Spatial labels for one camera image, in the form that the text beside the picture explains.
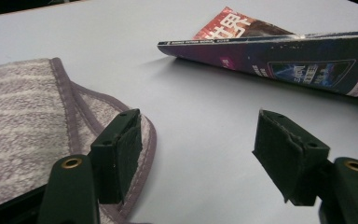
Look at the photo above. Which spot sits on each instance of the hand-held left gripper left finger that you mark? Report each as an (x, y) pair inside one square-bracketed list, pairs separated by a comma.
[(118, 155)]

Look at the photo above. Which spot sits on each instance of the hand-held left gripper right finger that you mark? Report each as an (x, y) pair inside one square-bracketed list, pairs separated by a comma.
[(289, 158)]

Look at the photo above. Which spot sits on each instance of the striped towel with purple trim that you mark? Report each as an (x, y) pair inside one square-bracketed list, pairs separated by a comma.
[(24, 124)]

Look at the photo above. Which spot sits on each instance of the glossy colourful magazine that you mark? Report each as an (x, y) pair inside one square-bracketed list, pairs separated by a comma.
[(292, 59)]

